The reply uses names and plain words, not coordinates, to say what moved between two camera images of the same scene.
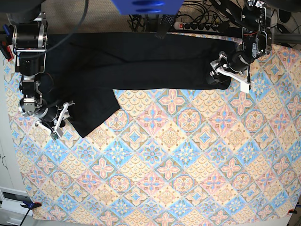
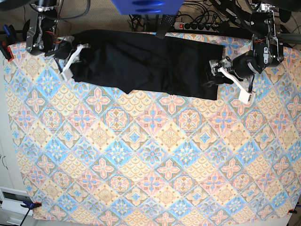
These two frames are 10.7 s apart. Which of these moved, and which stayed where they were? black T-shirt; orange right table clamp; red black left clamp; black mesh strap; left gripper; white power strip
Moved: black T-shirt; left gripper
Stayed: white power strip; red black left clamp; black mesh strap; orange right table clamp
